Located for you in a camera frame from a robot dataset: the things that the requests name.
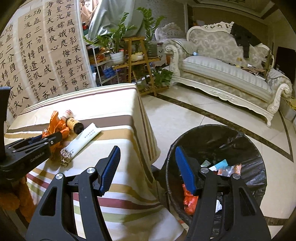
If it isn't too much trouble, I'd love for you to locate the calligraphy paper sheet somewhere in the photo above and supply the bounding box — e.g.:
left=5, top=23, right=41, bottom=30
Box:
left=17, top=2, right=58, bottom=109
left=44, top=0, right=96, bottom=95
left=0, top=23, right=23, bottom=123

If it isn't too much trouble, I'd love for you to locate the tall green plant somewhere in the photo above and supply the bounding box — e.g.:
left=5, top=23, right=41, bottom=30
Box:
left=136, top=7, right=166, bottom=57

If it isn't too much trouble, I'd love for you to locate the clear zip bag orange print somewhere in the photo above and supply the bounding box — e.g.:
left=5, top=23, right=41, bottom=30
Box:
left=217, top=163, right=242, bottom=178

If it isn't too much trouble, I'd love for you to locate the wooden plant stand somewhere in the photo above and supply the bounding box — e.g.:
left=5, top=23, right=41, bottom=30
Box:
left=113, top=37, right=169, bottom=95

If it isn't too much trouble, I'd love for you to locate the white metal shelf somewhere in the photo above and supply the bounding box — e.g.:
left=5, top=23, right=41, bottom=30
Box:
left=87, top=45, right=116, bottom=87

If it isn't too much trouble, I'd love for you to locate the pile of dark clutter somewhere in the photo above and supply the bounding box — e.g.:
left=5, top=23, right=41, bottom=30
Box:
left=238, top=62, right=272, bottom=80

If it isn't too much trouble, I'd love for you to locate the white paper packet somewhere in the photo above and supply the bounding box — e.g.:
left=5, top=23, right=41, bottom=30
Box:
left=65, top=123, right=102, bottom=156

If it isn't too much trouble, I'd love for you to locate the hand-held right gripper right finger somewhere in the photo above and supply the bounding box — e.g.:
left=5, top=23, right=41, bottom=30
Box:
left=175, top=146, right=271, bottom=241

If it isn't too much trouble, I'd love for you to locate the cluster of golden beads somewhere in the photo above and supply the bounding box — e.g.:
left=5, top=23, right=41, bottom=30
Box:
left=60, top=148, right=74, bottom=168

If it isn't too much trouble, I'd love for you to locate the red plastic bag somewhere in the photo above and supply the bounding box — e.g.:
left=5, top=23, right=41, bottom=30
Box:
left=183, top=184, right=199, bottom=216

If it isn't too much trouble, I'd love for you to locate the trash bin with black bag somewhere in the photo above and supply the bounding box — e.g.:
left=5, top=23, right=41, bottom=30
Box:
left=165, top=124, right=267, bottom=237

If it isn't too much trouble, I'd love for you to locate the small white bottle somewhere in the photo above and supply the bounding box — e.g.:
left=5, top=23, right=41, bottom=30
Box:
left=60, top=110, right=74, bottom=121

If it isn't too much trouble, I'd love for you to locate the teal and orange packet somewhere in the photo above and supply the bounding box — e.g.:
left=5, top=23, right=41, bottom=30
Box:
left=200, top=159, right=229, bottom=172

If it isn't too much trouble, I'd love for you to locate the low leafy plant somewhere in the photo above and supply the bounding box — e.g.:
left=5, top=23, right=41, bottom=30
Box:
left=151, top=68, right=174, bottom=87

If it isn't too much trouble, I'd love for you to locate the ornate armchair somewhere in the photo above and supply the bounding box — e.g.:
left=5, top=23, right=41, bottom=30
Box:
left=154, top=22, right=188, bottom=61

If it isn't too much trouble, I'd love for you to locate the black clothing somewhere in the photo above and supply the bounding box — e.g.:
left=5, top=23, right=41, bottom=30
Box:
left=231, top=22, right=262, bottom=58

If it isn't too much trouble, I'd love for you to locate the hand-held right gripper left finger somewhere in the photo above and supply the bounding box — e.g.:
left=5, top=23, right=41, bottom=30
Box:
left=25, top=146, right=121, bottom=241

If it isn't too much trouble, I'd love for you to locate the grey curtain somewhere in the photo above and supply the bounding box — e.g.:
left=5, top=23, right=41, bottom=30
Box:
left=88, top=0, right=148, bottom=40

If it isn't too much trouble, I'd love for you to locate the orange plastic bag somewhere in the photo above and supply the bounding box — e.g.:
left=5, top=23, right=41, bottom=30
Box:
left=42, top=111, right=71, bottom=160

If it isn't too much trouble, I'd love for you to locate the green plant in white pot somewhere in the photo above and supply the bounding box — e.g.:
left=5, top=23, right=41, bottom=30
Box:
left=83, top=13, right=138, bottom=65

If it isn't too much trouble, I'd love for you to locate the ornate white sofa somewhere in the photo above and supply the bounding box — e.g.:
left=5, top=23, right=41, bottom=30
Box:
left=163, top=21, right=293, bottom=127

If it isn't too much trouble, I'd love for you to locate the grey throw blanket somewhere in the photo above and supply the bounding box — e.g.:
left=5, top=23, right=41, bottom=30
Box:
left=172, top=39, right=197, bottom=55

